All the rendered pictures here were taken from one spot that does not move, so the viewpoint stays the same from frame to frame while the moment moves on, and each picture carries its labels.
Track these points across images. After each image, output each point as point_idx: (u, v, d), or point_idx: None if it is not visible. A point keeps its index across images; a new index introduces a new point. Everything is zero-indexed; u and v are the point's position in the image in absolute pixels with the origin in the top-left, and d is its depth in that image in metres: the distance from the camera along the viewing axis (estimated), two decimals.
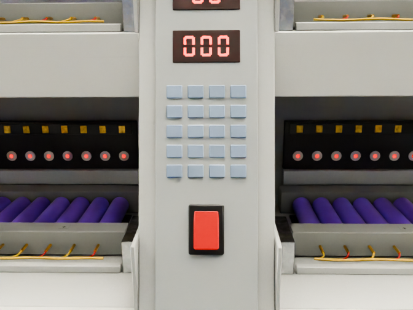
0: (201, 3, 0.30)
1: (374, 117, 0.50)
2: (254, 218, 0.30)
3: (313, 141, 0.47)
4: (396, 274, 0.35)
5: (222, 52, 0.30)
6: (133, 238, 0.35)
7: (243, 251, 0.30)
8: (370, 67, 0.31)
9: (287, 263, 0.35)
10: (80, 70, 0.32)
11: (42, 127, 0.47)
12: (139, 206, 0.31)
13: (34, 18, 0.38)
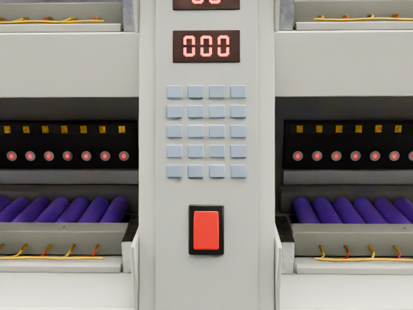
0: (201, 3, 0.30)
1: (374, 117, 0.50)
2: (254, 218, 0.30)
3: (313, 141, 0.47)
4: (396, 274, 0.35)
5: (222, 52, 0.30)
6: (133, 238, 0.35)
7: (243, 251, 0.30)
8: (370, 67, 0.31)
9: (287, 263, 0.35)
10: (80, 70, 0.32)
11: (42, 127, 0.47)
12: (139, 206, 0.31)
13: (34, 18, 0.38)
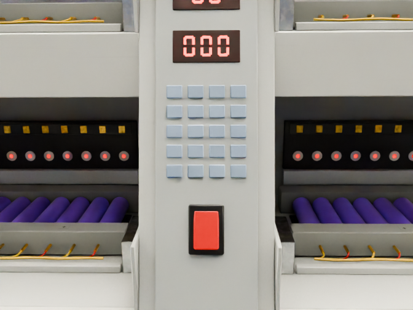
0: (201, 3, 0.30)
1: (374, 117, 0.50)
2: (254, 218, 0.30)
3: (313, 141, 0.47)
4: (396, 274, 0.35)
5: (222, 52, 0.30)
6: (133, 238, 0.35)
7: (243, 251, 0.30)
8: (370, 67, 0.31)
9: (287, 263, 0.35)
10: (80, 70, 0.32)
11: (42, 127, 0.47)
12: (139, 206, 0.31)
13: (34, 18, 0.38)
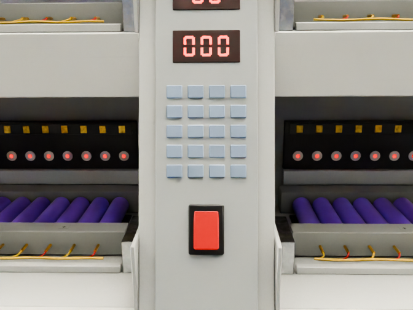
0: (201, 3, 0.30)
1: (374, 117, 0.50)
2: (254, 218, 0.30)
3: (313, 141, 0.47)
4: (396, 274, 0.35)
5: (222, 52, 0.30)
6: (133, 238, 0.35)
7: (243, 251, 0.30)
8: (370, 67, 0.31)
9: (287, 263, 0.35)
10: (80, 70, 0.32)
11: (42, 127, 0.47)
12: (139, 206, 0.31)
13: (34, 18, 0.38)
